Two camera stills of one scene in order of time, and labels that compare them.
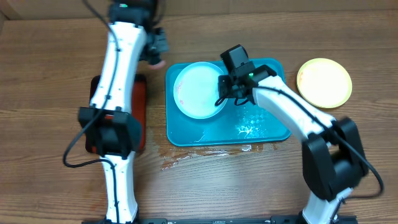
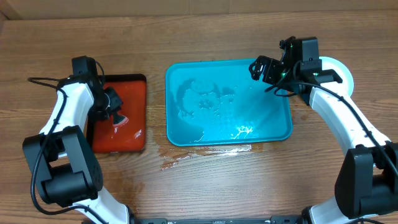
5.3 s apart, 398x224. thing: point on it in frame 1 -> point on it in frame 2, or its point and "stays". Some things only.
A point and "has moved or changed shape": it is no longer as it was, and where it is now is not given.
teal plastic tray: (248, 122) stays
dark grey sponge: (160, 65) has moved or changed shape
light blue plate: (196, 90) -> (345, 88)
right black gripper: (226, 92) -> (272, 66)
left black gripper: (163, 46) -> (116, 101)
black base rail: (275, 219) stays
